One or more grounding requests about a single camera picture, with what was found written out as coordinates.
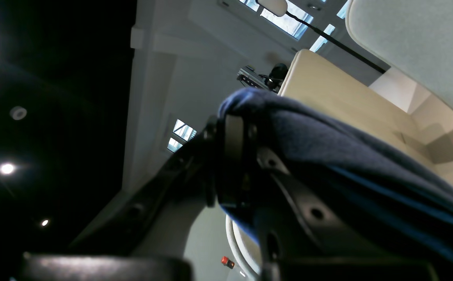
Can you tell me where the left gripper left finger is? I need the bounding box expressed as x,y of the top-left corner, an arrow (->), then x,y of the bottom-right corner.
16,115 -> 244,281

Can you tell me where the dark blue t-shirt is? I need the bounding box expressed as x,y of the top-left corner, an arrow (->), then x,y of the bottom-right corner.
219,88 -> 453,281

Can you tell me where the grey chair right side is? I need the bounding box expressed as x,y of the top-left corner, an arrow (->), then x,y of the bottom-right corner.
345,0 -> 453,110

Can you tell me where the beige wooden table underside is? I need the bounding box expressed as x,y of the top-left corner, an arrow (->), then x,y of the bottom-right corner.
226,49 -> 453,281

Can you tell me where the grey metal rail fixture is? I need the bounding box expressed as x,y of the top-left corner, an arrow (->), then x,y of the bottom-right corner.
236,63 -> 288,95

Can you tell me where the red emergency stop button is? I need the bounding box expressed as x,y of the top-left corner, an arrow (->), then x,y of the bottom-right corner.
221,256 -> 235,270

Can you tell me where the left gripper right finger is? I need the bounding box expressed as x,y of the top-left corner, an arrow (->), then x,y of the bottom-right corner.
246,125 -> 439,281

